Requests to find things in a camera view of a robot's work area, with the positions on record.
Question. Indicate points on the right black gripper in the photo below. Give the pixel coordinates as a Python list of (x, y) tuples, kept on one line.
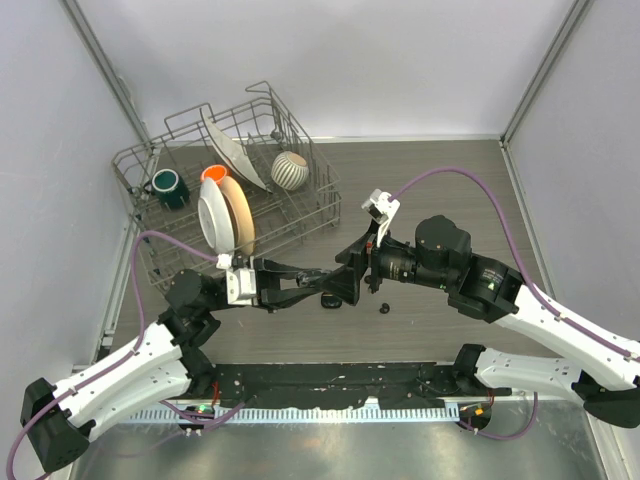
[(345, 280)]

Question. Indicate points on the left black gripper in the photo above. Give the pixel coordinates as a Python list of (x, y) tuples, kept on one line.
[(269, 292)]

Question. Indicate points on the glossy black charging case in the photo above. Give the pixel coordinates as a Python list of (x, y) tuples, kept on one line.
[(329, 301)]

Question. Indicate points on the dusty black oval case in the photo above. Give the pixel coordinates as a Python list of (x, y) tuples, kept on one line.
[(308, 278)]

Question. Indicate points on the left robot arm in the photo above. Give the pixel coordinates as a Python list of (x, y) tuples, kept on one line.
[(60, 420)]

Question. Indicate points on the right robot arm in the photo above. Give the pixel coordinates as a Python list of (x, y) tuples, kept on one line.
[(594, 367)]

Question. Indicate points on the beige round plate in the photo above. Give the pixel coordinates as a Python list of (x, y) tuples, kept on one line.
[(242, 218)]

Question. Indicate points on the white round plate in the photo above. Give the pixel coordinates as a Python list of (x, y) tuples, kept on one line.
[(215, 219)]

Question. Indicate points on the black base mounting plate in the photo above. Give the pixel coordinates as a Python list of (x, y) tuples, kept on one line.
[(338, 386)]

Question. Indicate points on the striped ceramic bowl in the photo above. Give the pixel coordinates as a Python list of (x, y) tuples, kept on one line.
[(290, 171)]

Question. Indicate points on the orange cup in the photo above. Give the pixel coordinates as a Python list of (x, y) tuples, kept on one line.
[(216, 173)]

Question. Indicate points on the grey tilted plate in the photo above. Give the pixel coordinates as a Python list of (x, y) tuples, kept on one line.
[(232, 153)]

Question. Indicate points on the dark green mug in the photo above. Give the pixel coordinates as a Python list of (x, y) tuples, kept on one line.
[(169, 188)]

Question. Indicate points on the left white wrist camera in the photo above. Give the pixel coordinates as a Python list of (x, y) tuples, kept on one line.
[(240, 278)]

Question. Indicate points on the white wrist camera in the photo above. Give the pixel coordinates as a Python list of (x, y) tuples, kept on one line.
[(382, 208), (240, 278)]

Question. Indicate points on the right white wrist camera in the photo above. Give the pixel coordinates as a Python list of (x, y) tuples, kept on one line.
[(382, 208)]

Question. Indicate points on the grey wire dish rack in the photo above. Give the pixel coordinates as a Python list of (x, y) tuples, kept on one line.
[(264, 127)]

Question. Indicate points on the white slotted cable duct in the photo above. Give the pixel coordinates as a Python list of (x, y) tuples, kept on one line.
[(369, 413)]

